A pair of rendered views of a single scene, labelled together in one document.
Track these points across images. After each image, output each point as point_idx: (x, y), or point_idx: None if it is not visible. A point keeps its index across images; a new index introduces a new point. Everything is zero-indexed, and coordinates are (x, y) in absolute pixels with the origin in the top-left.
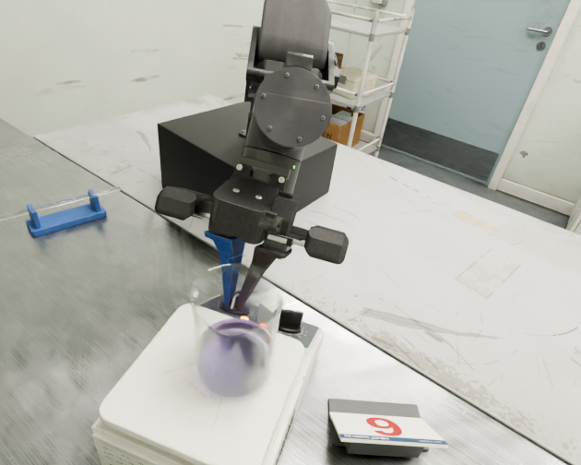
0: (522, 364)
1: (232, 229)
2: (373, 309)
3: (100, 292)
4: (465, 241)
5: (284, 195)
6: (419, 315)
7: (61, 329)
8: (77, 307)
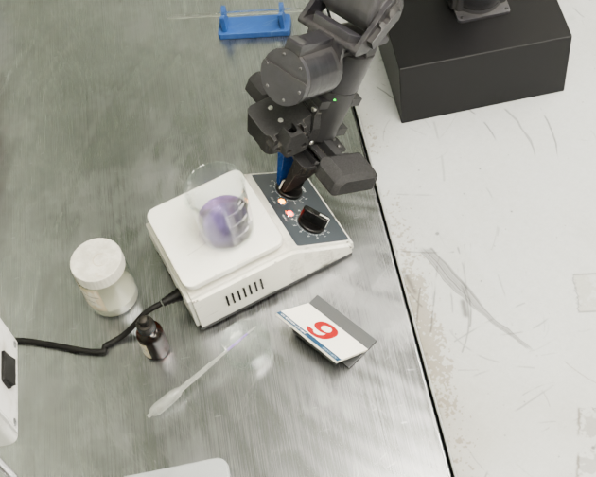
0: (517, 379)
1: (254, 136)
2: (437, 254)
3: (232, 121)
4: None
5: (294, 127)
6: (477, 283)
7: (190, 142)
8: (210, 128)
